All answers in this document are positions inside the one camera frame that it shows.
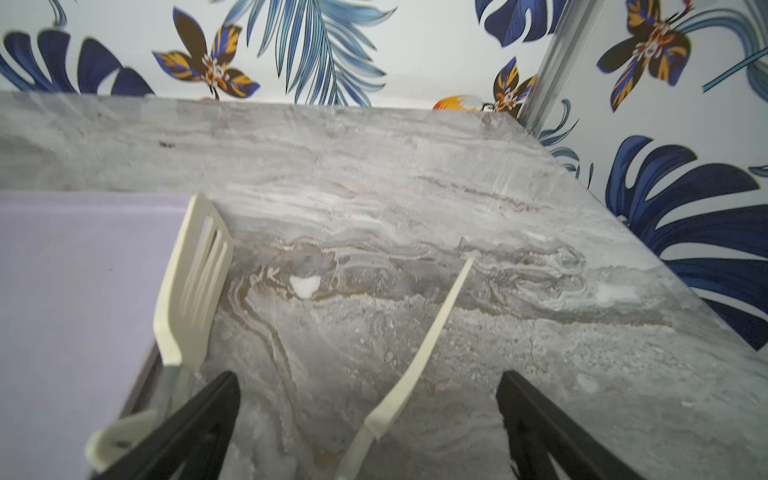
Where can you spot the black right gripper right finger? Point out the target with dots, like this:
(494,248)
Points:
(543,438)

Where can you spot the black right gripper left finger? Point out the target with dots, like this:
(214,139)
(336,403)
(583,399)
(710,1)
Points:
(192,444)

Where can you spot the purple cutting board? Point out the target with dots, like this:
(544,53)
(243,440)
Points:
(80,276)

